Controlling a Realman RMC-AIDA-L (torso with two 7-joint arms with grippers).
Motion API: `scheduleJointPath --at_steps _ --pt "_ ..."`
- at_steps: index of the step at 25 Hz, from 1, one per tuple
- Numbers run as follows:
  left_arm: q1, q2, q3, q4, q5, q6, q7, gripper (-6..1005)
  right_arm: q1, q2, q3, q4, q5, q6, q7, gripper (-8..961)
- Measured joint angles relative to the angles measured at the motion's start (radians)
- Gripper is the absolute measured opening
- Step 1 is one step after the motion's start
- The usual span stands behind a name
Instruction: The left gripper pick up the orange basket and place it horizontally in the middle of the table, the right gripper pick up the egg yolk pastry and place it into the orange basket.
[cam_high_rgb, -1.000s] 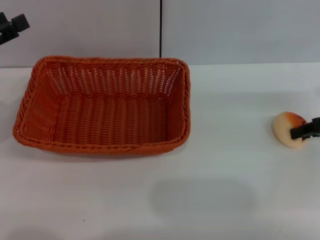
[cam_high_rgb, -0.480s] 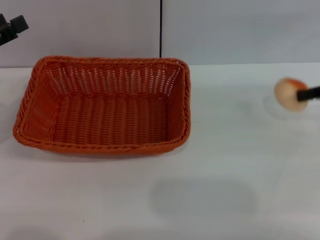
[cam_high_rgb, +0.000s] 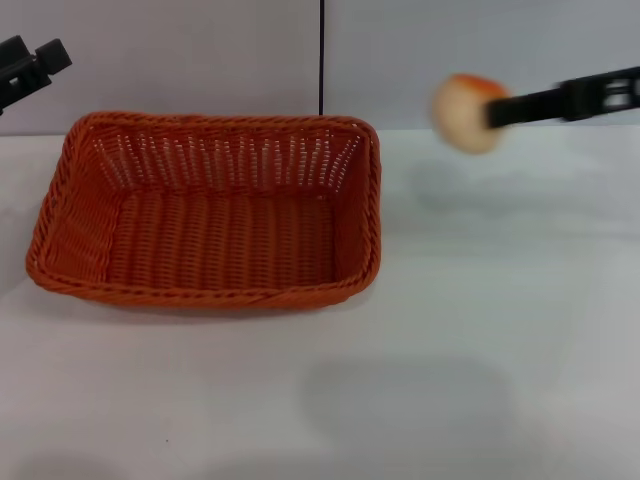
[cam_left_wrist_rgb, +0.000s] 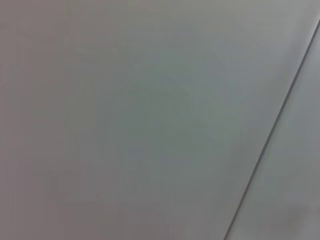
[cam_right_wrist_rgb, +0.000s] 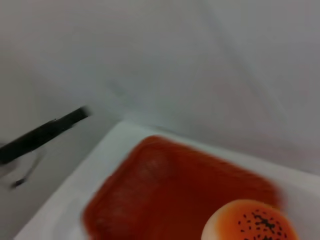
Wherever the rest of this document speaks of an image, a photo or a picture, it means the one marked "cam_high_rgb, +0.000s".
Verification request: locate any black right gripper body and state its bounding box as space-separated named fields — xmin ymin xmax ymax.
xmin=558 ymin=64 xmax=640 ymax=122

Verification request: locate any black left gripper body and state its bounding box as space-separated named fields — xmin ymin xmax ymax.
xmin=0 ymin=62 xmax=51 ymax=117

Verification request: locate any round toasted bread bun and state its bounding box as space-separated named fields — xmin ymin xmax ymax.
xmin=431 ymin=73 xmax=512 ymax=155

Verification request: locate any orange woven plastic basket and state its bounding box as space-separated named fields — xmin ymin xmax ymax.
xmin=24 ymin=111 xmax=385 ymax=310

